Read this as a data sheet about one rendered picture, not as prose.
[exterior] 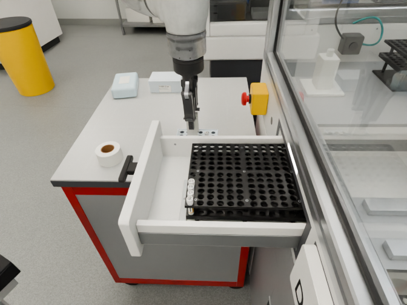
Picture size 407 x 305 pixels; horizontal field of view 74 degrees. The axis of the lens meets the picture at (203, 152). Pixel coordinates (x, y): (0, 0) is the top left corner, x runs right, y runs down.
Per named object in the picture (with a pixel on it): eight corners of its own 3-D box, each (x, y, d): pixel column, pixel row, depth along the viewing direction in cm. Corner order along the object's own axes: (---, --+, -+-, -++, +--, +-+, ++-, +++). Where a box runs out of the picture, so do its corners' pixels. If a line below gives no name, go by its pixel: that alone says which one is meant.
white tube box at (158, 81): (149, 92, 108) (148, 81, 105) (154, 83, 115) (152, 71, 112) (181, 92, 108) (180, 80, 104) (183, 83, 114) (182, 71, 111)
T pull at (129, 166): (119, 184, 52) (117, 179, 51) (128, 158, 58) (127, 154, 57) (137, 184, 52) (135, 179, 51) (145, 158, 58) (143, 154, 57)
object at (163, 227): (142, 245, 49) (135, 226, 45) (163, 153, 69) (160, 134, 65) (366, 251, 47) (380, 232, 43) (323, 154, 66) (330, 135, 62)
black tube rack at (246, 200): (186, 226, 52) (184, 205, 47) (194, 163, 65) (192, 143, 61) (304, 229, 50) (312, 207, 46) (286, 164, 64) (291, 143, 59)
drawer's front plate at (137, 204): (131, 258, 49) (117, 223, 42) (158, 153, 71) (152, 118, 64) (141, 258, 49) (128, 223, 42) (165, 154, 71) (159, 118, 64)
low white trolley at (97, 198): (117, 293, 123) (49, 180, 73) (145, 190, 170) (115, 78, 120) (244, 298, 120) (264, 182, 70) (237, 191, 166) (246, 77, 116)
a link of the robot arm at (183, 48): (162, 36, 57) (165, 63, 61) (204, 36, 56) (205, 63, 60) (169, 23, 64) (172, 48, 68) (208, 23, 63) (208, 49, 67)
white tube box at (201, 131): (175, 155, 79) (173, 145, 76) (178, 138, 85) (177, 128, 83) (217, 157, 78) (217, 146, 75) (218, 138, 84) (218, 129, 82)
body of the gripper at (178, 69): (175, 48, 68) (178, 82, 74) (168, 61, 61) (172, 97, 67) (205, 48, 67) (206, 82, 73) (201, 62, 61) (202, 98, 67)
